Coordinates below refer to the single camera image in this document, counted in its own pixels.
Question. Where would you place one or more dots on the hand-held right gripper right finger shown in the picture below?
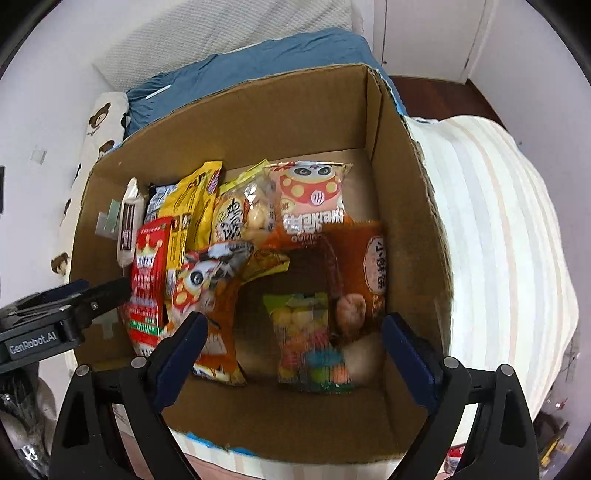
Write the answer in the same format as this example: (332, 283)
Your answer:
(411, 355)

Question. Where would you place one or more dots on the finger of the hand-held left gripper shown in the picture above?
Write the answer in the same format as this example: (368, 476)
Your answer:
(104, 297)
(64, 290)

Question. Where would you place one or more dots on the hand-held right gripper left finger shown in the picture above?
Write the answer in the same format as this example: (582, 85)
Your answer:
(180, 355)

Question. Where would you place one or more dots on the red spicy strip packet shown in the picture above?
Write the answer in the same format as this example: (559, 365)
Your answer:
(147, 286)

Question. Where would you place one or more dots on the orange panda mushroom snack packet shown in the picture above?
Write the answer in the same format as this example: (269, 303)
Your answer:
(207, 300)

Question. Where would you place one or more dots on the cream sandwich cookie packet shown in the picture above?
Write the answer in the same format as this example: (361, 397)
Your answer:
(128, 221)

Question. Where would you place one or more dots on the colourful candy ball bag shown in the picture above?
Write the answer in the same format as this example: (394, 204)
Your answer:
(304, 341)

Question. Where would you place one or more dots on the dark blue white snack packet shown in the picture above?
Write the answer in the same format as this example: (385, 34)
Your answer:
(159, 203)

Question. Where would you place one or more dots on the tall yellow snack packet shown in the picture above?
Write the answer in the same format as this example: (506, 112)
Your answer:
(196, 207)

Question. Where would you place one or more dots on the brown cardboard box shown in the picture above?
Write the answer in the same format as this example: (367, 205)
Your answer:
(300, 424)

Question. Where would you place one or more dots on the cream puffed ball snack packet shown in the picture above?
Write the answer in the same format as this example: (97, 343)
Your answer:
(235, 217)

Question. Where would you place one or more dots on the pink panda mushroom snack packet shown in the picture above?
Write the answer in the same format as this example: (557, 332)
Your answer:
(314, 198)

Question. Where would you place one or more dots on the striped bed blanket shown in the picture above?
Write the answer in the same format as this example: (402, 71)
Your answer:
(498, 230)

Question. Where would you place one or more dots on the yellow black object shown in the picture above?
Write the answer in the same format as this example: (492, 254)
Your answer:
(554, 443)

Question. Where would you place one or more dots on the bear print pillow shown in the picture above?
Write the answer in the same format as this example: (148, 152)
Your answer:
(101, 124)

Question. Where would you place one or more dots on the white quilted cloth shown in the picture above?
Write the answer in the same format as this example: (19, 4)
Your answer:
(207, 32)

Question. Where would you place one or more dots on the blue pillow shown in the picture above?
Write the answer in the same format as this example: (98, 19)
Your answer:
(277, 50)

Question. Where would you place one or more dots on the white door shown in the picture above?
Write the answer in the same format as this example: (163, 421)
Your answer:
(429, 32)

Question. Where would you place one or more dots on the small wall sticker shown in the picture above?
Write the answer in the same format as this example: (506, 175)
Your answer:
(38, 155)

